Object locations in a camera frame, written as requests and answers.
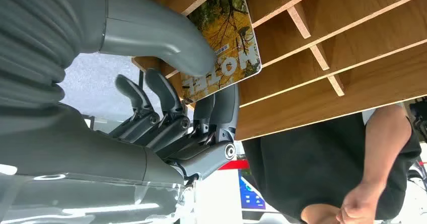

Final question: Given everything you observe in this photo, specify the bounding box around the seated person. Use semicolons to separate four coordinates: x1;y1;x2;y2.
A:
242;104;422;224

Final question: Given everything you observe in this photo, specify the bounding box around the red barrier band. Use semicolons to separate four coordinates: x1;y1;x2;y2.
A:
218;160;250;171

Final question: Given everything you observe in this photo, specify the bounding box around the wooden slotted card organizer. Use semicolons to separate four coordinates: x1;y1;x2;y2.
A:
110;0;427;141

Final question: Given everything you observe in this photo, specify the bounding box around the blue display screen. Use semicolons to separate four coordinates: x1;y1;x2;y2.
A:
238;169;268;212

